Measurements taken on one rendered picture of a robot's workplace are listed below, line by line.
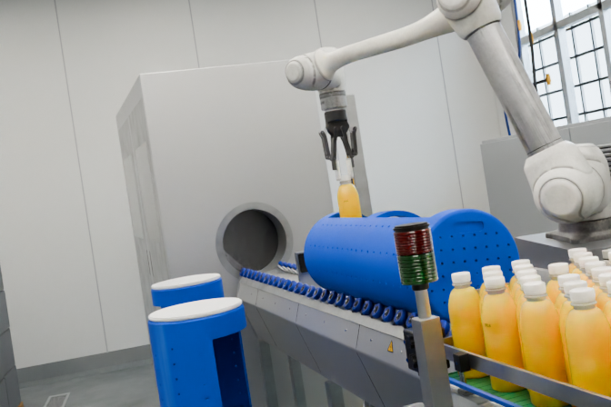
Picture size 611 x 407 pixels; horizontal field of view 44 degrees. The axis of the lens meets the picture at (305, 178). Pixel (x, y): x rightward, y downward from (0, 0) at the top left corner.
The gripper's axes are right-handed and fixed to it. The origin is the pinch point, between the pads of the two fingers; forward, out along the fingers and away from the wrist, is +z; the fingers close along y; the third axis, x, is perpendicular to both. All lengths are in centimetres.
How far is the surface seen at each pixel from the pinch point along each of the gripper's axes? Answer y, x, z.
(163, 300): 58, -60, 39
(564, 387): 23, 135, 40
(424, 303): 38, 122, 25
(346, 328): 13, 16, 49
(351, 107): -33, -63, -26
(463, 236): 2, 75, 21
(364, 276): 15, 41, 31
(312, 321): 14, -16, 51
